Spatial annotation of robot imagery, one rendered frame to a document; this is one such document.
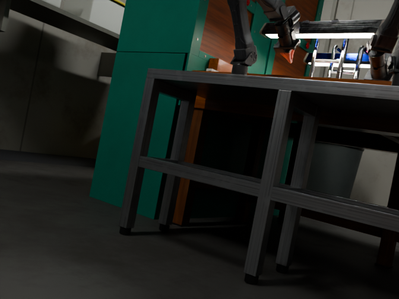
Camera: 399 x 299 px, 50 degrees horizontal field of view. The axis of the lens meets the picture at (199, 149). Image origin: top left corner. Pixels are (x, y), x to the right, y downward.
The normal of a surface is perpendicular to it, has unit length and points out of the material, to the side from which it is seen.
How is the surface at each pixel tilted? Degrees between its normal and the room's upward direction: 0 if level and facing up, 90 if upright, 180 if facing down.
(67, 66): 90
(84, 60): 90
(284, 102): 90
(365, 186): 90
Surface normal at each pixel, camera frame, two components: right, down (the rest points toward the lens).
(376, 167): -0.56, -0.10
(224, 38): 0.77, 0.15
